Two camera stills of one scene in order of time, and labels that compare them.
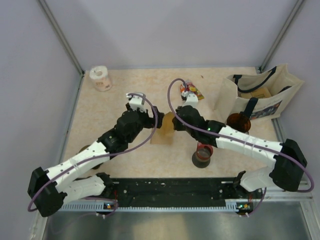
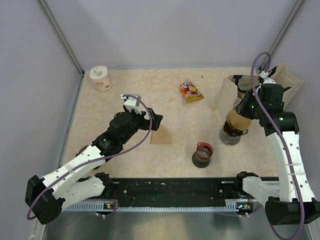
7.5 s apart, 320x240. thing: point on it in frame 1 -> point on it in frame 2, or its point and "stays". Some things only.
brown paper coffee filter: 167,129 -> 238,121
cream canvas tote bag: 260,94 stays
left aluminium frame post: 61,34 stays
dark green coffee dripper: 84,147 stays
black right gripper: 177,125 -> 241,108
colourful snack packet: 191,88 stays
